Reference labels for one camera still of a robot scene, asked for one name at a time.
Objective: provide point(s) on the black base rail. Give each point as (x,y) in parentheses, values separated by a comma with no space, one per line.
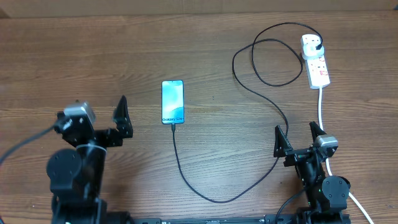
(211,220)

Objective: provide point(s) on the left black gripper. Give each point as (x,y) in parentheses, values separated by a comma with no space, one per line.
(115,139)

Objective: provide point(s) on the white power strip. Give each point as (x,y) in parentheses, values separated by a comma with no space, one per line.
(317,71)

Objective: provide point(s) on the white charger plug adapter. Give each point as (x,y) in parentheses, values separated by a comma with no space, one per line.
(310,51)

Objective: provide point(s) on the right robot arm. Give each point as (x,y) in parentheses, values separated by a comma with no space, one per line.
(326,195)

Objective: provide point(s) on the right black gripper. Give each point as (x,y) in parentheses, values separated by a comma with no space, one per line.
(282,149)

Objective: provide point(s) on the Galaxy S24+ smartphone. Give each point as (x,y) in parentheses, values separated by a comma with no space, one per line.
(173,102)

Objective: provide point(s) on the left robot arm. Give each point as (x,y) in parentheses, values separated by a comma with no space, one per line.
(76,173)

